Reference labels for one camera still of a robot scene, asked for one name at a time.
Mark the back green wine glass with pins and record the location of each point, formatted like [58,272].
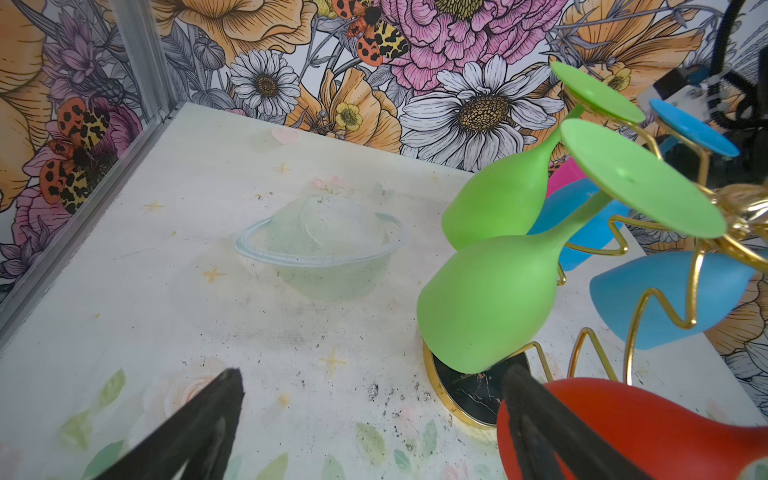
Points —
[507,197]

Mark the green wine glass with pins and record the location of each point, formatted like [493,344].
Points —
[507,197]
[491,298]

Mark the front green wine glass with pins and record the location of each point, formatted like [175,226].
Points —
[491,298]

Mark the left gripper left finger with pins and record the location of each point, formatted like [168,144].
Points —
[194,443]

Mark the pink wine glass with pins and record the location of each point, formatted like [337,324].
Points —
[566,172]

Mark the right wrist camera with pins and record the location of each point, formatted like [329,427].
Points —
[684,88]

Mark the light blue wine glass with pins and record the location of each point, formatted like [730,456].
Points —
[616,294]

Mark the gold wine glass rack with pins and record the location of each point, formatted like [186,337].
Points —
[475,399]

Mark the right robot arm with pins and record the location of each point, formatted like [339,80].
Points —
[733,102]

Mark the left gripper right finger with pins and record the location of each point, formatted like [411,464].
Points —
[542,437]

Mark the red wine glass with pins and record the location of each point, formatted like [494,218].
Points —
[670,440]

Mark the left aluminium corner post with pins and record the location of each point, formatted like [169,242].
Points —
[83,90]

